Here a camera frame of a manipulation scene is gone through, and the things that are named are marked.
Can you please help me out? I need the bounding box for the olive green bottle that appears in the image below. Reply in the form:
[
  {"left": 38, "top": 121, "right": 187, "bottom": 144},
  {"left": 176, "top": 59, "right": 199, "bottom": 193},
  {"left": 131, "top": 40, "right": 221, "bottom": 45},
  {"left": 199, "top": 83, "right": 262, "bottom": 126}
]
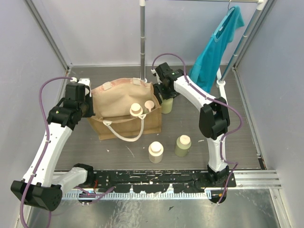
[{"left": 174, "top": 135, "right": 191, "bottom": 157}]

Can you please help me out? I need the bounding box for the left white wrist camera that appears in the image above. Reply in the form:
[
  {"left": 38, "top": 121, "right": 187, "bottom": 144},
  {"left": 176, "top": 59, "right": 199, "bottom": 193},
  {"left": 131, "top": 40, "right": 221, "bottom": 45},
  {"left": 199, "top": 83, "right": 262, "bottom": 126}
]
[{"left": 70, "top": 77, "right": 92, "bottom": 96}]

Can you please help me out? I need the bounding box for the cream short bottle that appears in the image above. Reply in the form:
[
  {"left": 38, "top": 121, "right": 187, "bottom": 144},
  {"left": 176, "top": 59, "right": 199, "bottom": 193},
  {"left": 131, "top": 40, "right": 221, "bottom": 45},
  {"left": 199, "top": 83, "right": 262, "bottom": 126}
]
[{"left": 148, "top": 141, "right": 164, "bottom": 163}]

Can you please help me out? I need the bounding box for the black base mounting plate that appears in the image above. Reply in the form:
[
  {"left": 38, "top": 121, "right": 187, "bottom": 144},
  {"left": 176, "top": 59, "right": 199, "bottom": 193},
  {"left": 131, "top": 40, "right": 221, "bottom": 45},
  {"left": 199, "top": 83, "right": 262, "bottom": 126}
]
[{"left": 77, "top": 167, "right": 236, "bottom": 202}]

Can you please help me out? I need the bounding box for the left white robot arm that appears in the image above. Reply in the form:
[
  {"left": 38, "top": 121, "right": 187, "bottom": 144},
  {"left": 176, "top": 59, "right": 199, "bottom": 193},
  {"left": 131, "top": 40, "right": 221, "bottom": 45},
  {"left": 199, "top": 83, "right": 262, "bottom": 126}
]
[{"left": 10, "top": 78, "right": 95, "bottom": 211}]

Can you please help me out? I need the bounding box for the teal t-shirt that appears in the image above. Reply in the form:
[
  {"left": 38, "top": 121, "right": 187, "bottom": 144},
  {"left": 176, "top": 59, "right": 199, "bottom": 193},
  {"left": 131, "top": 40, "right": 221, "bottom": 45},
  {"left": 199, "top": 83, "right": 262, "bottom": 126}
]
[{"left": 189, "top": 6, "right": 245, "bottom": 93}]

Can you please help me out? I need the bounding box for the green bottle white cap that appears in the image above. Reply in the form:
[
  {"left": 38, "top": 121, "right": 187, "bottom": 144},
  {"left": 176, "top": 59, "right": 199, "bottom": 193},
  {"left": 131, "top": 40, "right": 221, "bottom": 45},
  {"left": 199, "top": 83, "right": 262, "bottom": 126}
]
[{"left": 161, "top": 98, "right": 173, "bottom": 114}]

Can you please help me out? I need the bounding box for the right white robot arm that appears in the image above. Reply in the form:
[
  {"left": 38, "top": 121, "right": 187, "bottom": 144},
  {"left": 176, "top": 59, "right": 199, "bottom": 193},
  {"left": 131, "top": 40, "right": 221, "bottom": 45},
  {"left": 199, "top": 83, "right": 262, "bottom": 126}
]
[{"left": 151, "top": 62, "right": 230, "bottom": 187}]

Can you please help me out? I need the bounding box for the metal clothes rack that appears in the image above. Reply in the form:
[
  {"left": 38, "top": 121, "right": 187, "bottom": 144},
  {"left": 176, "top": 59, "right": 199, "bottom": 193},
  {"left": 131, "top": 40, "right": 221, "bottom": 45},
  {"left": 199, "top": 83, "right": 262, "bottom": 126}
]
[{"left": 139, "top": 0, "right": 269, "bottom": 97}]

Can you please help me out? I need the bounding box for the green pump dispenser bottle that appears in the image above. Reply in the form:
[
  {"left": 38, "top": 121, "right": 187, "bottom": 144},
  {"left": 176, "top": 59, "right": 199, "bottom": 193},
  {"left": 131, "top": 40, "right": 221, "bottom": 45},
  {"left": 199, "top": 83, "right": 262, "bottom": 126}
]
[{"left": 143, "top": 100, "right": 155, "bottom": 114}]

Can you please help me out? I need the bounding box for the cream labelled tall bottle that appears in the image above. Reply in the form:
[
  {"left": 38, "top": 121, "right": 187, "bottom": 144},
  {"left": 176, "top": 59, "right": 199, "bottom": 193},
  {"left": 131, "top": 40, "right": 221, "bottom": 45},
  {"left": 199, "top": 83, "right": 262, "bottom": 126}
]
[{"left": 130, "top": 103, "right": 143, "bottom": 117}]

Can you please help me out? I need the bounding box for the tan canvas tote bag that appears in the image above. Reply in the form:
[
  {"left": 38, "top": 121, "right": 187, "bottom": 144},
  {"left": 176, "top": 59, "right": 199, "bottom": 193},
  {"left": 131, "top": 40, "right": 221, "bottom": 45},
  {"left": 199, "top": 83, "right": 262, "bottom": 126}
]
[{"left": 88, "top": 78, "right": 162, "bottom": 142}]

